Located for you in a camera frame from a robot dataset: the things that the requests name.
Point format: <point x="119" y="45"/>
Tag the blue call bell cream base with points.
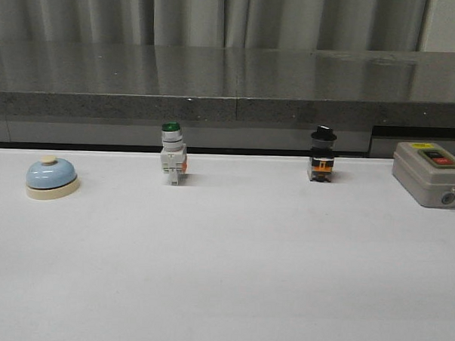
<point x="51" y="178"/>

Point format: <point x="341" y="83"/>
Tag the grey stone counter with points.
<point x="94" y="96"/>

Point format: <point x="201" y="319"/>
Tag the grey curtain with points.
<point x="340" y="25"/>

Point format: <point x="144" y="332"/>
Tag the green pushbutton switch white body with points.
<point x="173" y="154"/>

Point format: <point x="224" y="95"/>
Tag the black rotary selector switch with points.
<point x="321" y="162"/>

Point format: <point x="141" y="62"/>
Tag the grey on off switch box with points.
<point x="427" y="172"/>

